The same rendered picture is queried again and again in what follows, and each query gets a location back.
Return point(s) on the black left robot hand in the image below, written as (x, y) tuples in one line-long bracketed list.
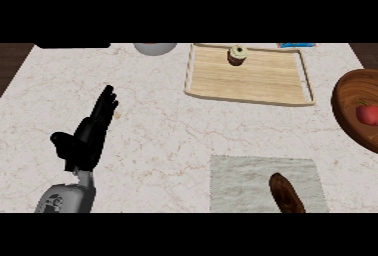
[(89, 136)]

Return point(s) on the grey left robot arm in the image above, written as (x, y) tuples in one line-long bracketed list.
[(68, 196)]

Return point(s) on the grey round bowl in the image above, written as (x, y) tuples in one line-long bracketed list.
[(154, 48)]

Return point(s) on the grey fabric placemat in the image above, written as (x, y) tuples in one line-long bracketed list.
[(241, 186)]

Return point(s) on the brown wooden bowl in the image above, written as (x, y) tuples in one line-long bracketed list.
[(352, 100)]

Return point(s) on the pale wooden tray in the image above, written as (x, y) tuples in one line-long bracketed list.
[(248, 78)]

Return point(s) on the chocolate cupcake with pale frosting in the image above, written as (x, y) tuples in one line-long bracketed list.
[(237, 55)]

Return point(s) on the brown elongated bread loaf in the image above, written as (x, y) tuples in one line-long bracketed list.
[(287, 196)]

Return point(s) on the blue and orange box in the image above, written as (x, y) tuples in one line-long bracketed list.
[(297, 45)]

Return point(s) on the red apple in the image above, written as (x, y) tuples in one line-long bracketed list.
[(368, 114)]

